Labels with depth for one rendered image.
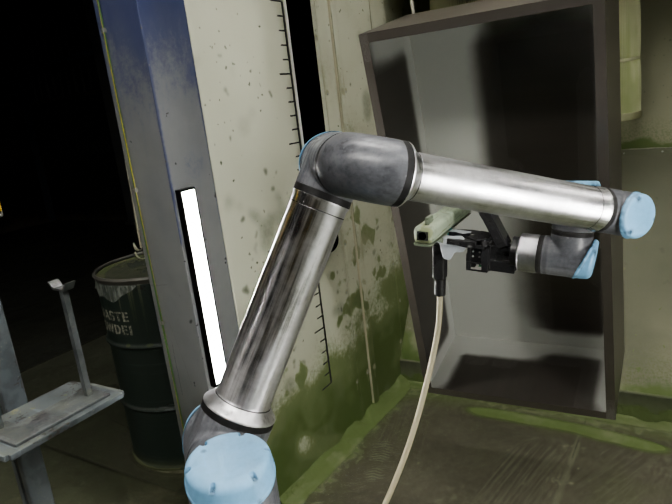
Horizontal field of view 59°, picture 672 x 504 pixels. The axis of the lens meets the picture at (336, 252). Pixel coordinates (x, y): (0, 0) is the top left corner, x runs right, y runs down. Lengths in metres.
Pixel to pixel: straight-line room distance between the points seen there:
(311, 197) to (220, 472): 0.50
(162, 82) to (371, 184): 0.96
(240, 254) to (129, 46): 0.71
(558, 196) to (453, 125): 0.90
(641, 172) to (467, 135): 1.24
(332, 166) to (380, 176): 0.09
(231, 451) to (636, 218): 0.87
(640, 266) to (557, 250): 1.53
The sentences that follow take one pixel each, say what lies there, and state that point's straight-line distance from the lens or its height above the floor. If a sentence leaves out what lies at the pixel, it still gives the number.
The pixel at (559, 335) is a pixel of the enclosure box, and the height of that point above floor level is 0.57.
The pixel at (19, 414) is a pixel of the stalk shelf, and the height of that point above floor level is 0.79.
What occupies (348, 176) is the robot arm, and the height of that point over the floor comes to 1.34.
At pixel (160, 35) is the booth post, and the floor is 1.71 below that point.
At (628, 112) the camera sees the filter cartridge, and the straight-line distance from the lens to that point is 2.77.
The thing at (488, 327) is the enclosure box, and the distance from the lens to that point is 2.33.
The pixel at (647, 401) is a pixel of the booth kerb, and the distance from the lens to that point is 2.81.
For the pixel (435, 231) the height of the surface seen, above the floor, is 1.15.
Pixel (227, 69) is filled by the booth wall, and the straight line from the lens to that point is 2.02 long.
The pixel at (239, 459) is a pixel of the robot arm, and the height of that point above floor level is 0.91.
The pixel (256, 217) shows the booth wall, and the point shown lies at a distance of 2.06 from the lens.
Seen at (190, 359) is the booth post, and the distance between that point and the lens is 1.96.
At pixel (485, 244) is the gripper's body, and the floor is 1.10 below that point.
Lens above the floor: 1.46
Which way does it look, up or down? 14 degrees down
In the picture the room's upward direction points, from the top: 7 degrees counter-clockwise
